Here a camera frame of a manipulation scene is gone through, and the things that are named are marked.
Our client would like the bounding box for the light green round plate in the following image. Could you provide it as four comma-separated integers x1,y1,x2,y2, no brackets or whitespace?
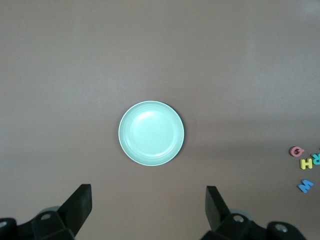
117,100,185,167

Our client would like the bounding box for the pink foam letter Q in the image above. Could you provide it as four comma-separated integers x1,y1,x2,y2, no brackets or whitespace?
289,146,306,158

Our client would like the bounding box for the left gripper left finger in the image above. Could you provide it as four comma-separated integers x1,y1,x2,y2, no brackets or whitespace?
0,183,93,240

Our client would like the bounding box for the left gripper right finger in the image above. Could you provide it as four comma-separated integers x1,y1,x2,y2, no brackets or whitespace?
202,185,307,240

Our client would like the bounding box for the yellow foam letter H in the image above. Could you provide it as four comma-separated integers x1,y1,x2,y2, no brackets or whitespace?
299,156,313,170

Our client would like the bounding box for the cyan foam letter R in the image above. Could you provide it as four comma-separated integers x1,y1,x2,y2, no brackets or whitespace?
309,151,320,166

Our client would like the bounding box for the blue foam capital M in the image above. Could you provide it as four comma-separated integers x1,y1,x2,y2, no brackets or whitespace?
297,179,314,194

